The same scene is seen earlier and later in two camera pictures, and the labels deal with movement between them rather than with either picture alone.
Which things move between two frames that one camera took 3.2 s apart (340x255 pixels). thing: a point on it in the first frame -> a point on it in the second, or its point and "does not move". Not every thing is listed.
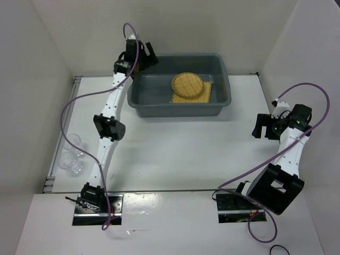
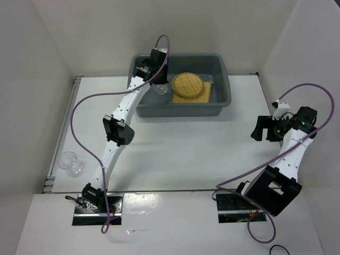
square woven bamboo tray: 203,97 does not move
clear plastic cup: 76,140 -> 161,88
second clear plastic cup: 69,161 does not move
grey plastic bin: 150,88 does not move
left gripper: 147,62 -> 163,79
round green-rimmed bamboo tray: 187,85 does not move
